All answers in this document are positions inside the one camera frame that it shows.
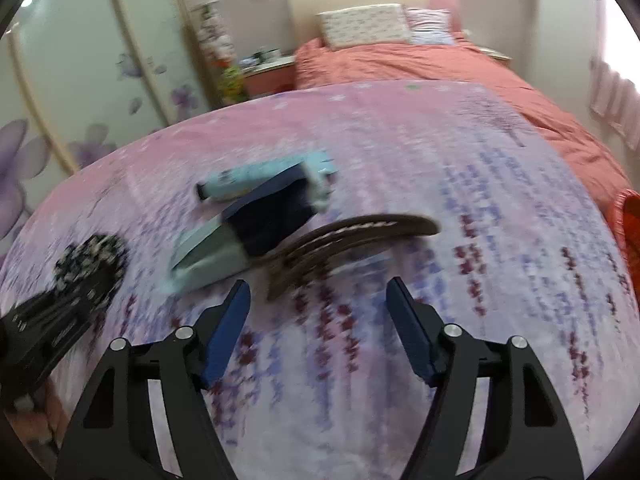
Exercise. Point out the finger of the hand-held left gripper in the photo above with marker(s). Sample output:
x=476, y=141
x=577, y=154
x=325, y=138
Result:
x=92, y=292

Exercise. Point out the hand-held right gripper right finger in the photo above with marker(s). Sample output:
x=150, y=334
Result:
x=410, y=335

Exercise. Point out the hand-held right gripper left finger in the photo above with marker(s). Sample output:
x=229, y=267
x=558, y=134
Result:
x=227, y=340

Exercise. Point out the black floral sock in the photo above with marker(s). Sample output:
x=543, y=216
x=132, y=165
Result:
x=95, y=252

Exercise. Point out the red plastic basket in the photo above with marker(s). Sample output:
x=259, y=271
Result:
x=627, y=230

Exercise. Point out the navy and teal sock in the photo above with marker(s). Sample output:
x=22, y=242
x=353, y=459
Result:
x=275, y=220

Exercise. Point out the light blue rolled sock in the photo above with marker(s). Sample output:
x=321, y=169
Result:
x=240, y=182

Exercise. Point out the pink lavender print blanket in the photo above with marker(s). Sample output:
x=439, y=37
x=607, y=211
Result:
x=375, y=160

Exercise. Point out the floral wardrobe doors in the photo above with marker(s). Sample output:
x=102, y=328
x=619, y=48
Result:
x=75, y=85

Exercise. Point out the pink nightstand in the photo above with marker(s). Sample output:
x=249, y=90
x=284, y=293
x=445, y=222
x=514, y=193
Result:
x=270, y=80

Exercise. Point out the salmon duvet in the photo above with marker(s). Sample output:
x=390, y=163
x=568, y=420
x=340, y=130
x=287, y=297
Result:
x=450, y=70

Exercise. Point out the clear tube of plush toys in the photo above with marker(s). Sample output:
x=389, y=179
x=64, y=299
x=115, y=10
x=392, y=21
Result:
x=220, y=50

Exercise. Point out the pink striped pillow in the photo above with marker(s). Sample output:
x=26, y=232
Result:
x=430, y=25

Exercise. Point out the pink curtain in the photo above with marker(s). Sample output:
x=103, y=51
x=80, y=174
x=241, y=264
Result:
x=615, y=100

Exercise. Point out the floral print pillow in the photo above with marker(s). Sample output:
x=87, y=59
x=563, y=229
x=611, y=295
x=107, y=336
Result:
x=365, y=25

